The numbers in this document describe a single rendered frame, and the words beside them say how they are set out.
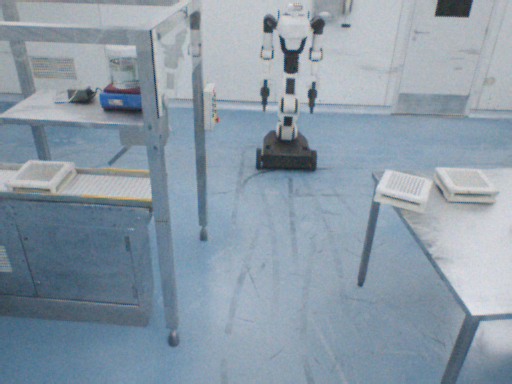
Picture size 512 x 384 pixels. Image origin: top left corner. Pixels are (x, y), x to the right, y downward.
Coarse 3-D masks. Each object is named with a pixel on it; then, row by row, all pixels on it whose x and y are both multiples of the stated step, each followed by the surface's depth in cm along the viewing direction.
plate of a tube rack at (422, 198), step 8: (384, 176) 233; (400, 176) 233; (408, 176) 233; (416, 176) 233; (384, 184) 225; (400, 184) 226; (408, 184) 226; (416, 184) 226; (424, 184) 226; (384, 192) 220; (392, 192) 219; (400, 192) 219; (424, 192) 219; (416, 200) 214; (424, 200) 213
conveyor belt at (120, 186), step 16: (0, 176) 228; (80, 176) 230; (96, 176) 230; (112, 176) 230; (64, 192) 216; (80, 192) 216; (96, 192) 216; (112, 192) 217; (128, 192) 217; (144, 192) 217
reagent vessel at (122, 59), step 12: (108, 48) 182; (120, 48) 181; (132, 48) 182; (108, 60) 186; (120, 60) 183; (132, 60) 184; (120, 72) 185; (132, 72) 186; (120, 84) 188; (132, 84) 189
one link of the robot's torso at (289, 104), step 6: (282, 66) 400; (300, 66) 401; (282, 72) 400; (300, 72) 400; (282, 78) 401; (288, 78) 403; (294, 78) 401; (288, 84) 405; (294, 84) 404; (288, 90) 406; (294, 90) 401; (288, 96) 403; (294, 96) 403; (282, 102) 404; (288, 102) 404; (294, 102) 404; (282, 108) 406; (288, 108) 405; (294, 108) 405
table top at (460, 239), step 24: (480, 168) 259; (504, 168) 260; (432, 192) 234; (504, 192) 235; (408, 216) 213; (432, 216) 214; (456, 216) 214; (480, 216) 215; (504, 216) 215; (432, 240) 197; (456, 240) 197; (480, 240) 198; (504, 240) 198; (432, 264) 187; (456, 264) 183; (480, 264) 183; (504, 264) 184; (456, 288) 170; (480, 288) 171; (504, 288) 171; (480, 312) 160; (504, 312) 160
